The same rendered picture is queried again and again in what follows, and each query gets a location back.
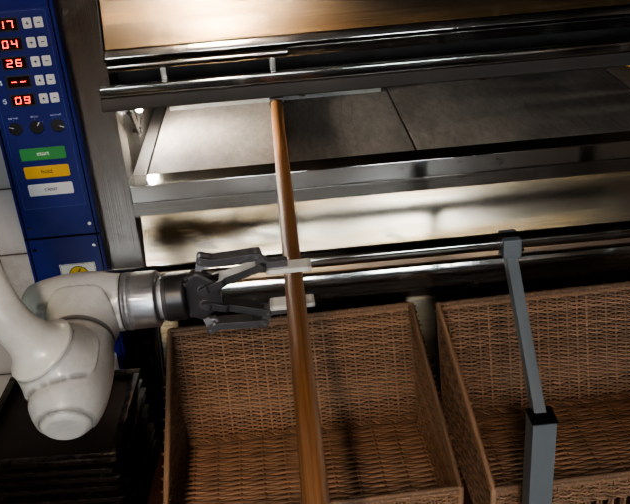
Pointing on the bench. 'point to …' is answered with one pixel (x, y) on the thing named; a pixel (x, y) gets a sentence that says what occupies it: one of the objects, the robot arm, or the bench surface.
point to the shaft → (299, 331)
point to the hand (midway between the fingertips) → (293, 284)
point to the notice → (77, 267)
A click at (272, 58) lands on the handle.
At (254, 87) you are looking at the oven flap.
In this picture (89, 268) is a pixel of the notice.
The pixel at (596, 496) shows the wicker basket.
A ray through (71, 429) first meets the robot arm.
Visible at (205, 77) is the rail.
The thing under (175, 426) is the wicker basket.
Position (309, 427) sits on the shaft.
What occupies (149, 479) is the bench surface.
